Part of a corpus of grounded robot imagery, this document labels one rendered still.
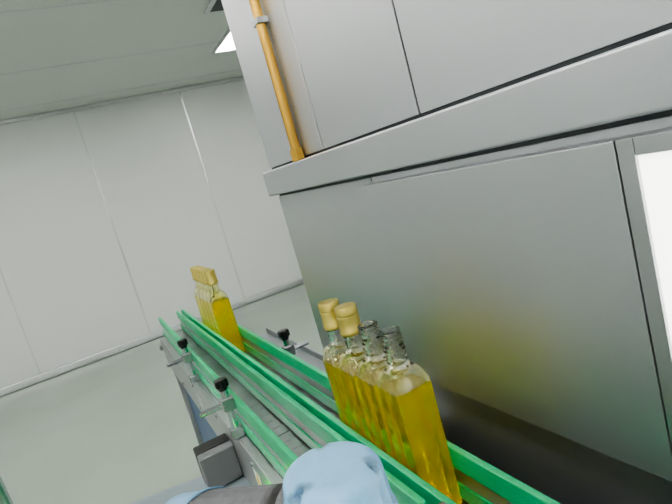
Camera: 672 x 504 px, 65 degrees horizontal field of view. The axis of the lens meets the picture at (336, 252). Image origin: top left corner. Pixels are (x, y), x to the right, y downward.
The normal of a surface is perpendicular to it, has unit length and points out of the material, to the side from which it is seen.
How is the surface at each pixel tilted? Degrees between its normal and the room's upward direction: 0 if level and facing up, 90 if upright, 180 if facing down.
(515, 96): 90
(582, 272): 90
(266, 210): 90
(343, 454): 0
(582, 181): 90
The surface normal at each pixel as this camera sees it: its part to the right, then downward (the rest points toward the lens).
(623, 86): -0.86, 0.31
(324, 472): -0.26, -0.95
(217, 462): 0.44, 0.03
